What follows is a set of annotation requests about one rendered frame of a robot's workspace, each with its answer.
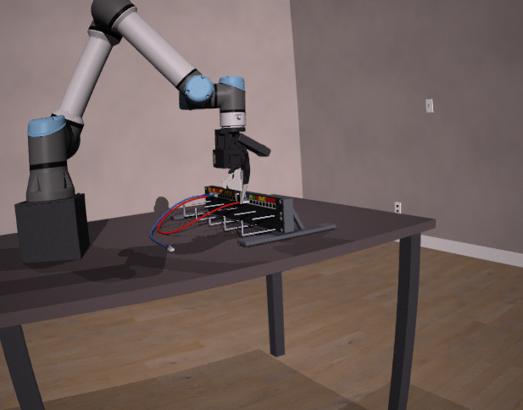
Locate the grey port rack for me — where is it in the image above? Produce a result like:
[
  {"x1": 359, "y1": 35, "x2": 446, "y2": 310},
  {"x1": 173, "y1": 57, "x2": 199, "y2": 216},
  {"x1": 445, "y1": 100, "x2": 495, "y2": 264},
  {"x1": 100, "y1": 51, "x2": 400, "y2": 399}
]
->
[{"x1": 170, "y1": 186, "x2": 336, "y2": 246}]

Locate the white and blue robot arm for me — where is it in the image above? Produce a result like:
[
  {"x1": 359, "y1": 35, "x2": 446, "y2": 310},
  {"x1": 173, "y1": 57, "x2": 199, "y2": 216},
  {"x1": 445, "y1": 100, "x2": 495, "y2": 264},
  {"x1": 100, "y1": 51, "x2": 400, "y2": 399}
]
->
[{"x1": 26, "y1": 0, "x2": 246, "y2": 202}]

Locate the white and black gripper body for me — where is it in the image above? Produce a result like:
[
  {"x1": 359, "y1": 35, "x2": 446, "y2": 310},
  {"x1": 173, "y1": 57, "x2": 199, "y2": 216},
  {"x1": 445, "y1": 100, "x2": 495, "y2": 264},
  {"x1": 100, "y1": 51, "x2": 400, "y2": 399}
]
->
[{"x1": 213, "y1": 127, "x2": 249, "y2": 169}]

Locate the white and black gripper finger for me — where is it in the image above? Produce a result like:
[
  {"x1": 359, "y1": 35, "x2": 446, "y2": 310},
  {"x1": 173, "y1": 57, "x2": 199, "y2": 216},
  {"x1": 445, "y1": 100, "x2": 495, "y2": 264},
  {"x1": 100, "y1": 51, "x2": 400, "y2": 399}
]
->
[
  {"x1": 227, "y1": 156, "x2": 250, "y2": 204},
  {"x1": 222, "y1": 169, "x2": 240, "y2": 201}
]

